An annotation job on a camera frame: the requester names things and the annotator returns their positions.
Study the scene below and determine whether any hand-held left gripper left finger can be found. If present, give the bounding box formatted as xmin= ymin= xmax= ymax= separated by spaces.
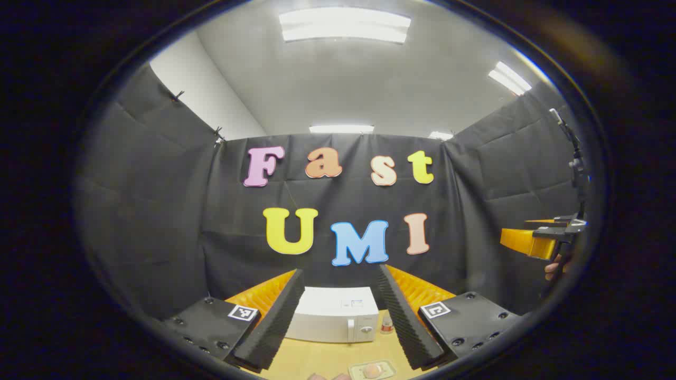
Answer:
xmin=161 ymin=268 xmax=306 ymax=373

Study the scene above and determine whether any pale green square plate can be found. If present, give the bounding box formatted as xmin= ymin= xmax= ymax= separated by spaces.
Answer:
xmin=349 ymin=359 xmax=397 ymax=380

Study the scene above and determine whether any white microwave oven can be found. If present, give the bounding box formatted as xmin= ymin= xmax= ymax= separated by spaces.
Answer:
xmin=285 ymin=287 xmax=380 ymax=344

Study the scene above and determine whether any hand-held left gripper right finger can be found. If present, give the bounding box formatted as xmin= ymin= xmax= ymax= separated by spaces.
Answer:
xmin=376 ymin=264 xmax=523 ymax=370

